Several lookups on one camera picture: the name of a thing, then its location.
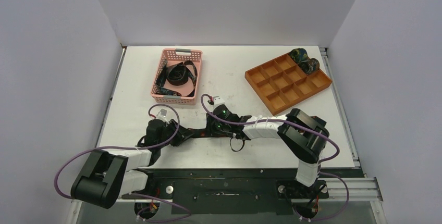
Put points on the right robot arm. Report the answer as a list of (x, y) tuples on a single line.
[(305, 136)]

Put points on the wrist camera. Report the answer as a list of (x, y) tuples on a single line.
[(216, 101), (162, 115)]

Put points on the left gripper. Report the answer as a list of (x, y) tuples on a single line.
[(183, 134)]

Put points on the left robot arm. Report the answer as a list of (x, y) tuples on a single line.
[(108, 175)]

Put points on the dark tie in basket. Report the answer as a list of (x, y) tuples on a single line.
[(177, 75)]

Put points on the rolled dark floral tie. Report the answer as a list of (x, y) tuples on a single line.
[(309, 66)]

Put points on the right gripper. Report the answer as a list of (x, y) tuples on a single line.
[(210, 129)]

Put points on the pink plastic basket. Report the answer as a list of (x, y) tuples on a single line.
[(172, 56)]

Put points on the orange divided tray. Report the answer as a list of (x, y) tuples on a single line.
[(281, 84)]

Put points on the black orange floral tie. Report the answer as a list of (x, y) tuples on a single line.
[(200, 133)]

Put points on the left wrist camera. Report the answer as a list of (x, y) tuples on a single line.
[(162, 115)]

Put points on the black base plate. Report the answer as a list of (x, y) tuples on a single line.
[(233, 191)]

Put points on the rolled blue green tie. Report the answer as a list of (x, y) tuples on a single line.
[(298, 55)]

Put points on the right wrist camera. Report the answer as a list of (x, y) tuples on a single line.
[(216, 101)]

